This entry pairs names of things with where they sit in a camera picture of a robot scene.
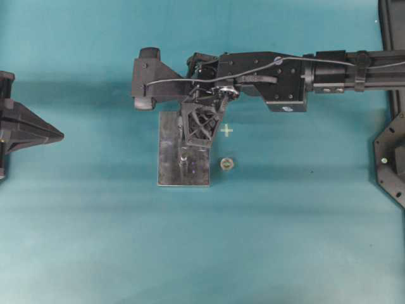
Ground grey camera cable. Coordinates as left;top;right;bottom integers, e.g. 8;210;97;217
142;56;405;92

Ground steel shaft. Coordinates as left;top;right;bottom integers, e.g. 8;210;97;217
178;150;189;168
177;116;184;129

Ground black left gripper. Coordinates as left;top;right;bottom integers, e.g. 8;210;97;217
1;71;64;180

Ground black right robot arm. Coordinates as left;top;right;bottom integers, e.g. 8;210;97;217
132;47;404;112

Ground teal table mat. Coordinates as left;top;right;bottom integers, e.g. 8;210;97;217
1;1;404;303

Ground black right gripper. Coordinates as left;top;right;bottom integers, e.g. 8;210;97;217
132;47;218;110

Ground steel washer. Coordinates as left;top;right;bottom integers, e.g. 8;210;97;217
220;157;235;171

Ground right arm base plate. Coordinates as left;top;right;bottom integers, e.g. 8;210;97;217
373;111;404;208

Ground steel base plate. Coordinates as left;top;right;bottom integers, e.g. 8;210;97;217
158;111;210;187

